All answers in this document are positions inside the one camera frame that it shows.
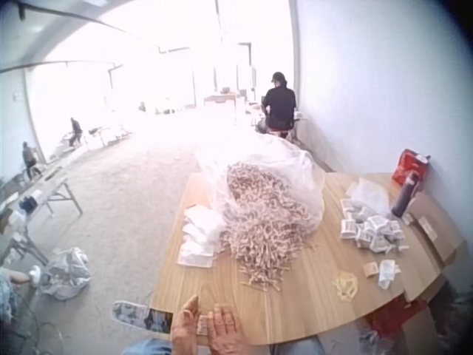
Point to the dark drinking bottle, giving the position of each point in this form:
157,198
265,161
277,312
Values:
404,196

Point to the small brown card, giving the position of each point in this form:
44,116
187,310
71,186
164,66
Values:
370,268

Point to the large clear plastic bag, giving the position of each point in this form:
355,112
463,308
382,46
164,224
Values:
258,174

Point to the crumpled printed sack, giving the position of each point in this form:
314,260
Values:
66,273

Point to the person's left fingers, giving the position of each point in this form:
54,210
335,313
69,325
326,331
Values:
192,305

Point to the person's left hand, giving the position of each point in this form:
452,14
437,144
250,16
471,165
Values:
182,333

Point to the clear packet of pegs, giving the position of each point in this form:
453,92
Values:
345,287

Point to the brown wooden desk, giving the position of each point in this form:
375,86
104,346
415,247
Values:
220,99

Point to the crumpled clear plastic bag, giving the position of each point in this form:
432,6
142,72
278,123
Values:
369,194

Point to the printed paper strip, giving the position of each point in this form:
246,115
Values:
142,317

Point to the red bag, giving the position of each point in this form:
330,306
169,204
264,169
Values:
410,166

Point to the pile of wooden pegs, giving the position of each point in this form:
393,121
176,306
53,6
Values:
260,222

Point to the red cloth heap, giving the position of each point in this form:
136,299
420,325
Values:
395,320

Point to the folding table with items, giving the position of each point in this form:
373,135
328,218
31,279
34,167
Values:
33,207

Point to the white printed paper packet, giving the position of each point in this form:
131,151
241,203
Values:
388,273

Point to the red stool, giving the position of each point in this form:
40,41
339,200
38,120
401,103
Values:
279,132

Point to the person's right fingers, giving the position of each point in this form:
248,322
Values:
221,318

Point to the stack of white flat bags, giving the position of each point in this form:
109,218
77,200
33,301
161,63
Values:
199,236

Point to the person's right hand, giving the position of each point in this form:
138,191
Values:
226,338

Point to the heap of small printed packets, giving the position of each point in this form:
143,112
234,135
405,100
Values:
373,229

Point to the flat cardboard boxes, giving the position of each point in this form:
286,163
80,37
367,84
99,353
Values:
432,236

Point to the small clear peg packet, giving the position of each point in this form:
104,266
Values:
203,325

